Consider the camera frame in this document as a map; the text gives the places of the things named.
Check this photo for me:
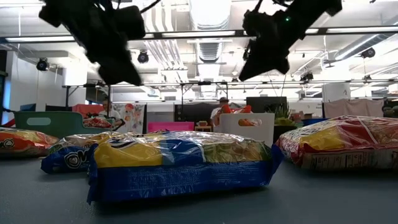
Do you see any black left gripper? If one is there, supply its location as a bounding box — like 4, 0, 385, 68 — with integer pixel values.
39, 0, 142, 86

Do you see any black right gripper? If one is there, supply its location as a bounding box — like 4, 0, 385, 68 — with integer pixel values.
238, 0, 326, 81

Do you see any orange Maruchan noodle pack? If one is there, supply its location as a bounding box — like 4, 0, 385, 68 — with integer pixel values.
219, 104, 234, 116
234, 105, 262, 127
0, 126, 60, 158

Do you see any red Maruchan noodle pack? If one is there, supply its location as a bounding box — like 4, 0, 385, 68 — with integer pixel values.
82, 116, 113, 129
275, 114, 398, 171

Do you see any white plastic bin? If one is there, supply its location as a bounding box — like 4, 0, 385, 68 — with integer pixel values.
221, 112, 275, 147

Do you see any blue Maruchan noodle pack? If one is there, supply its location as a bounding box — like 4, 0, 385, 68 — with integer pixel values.
40, 131, 125, 175
86, 130, 284, 205

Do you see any black background monitor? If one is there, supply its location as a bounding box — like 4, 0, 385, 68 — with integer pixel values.
246, 96, 287, 114

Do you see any person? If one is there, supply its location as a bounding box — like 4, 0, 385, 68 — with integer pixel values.
98, 98, 122, 121
210, 96, 231, 125

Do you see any red cloth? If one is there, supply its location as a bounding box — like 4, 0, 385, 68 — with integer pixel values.
72, 104, 105, 119

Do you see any floral poster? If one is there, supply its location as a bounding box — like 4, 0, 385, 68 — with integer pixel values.
113, 103, 146, 134

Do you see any potted succulent plant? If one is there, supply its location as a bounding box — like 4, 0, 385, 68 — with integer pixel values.
267, 104, 298, 144

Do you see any blue crate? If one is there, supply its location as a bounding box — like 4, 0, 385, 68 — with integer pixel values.
303, 117, 327, 127

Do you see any white led light strip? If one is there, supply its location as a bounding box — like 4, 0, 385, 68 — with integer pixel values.
5, 36, 75, 43
146, 30, 236, 38
306, 27, 398, 34

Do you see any teal plastic bin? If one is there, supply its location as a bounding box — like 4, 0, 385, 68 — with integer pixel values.
14, 111, 116, 139

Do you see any red plastic bin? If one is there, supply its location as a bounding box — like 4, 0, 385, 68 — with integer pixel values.
147, 121, 195, 134

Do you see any black background panel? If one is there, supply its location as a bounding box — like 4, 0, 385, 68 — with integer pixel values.
174, 102, 218, 125

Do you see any small wooden stool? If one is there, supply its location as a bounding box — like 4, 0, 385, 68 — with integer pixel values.
195, 120, 213, 133

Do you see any beige cloth cover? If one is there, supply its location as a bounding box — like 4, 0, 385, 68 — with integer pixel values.
323, 98, 385, 119

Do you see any grey-blue table mat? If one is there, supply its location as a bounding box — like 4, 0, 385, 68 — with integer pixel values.
0, 155, 398, 224

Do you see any black overhead rail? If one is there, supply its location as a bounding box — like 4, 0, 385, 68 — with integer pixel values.
0, 26, 398, 43

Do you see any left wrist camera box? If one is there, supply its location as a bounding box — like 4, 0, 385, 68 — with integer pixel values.
114, 5, 146, 41

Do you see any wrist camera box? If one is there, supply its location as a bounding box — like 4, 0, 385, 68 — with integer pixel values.
114, 5, 146, 41
325, 0, 343, 17

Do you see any black background rig frame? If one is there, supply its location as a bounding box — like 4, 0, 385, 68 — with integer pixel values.
63, 79, 398, 110

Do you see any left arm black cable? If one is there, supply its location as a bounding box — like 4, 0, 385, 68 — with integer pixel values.
140, 0, 162, 14

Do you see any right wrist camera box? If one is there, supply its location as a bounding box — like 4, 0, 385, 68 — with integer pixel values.
325, 0, 343, 17

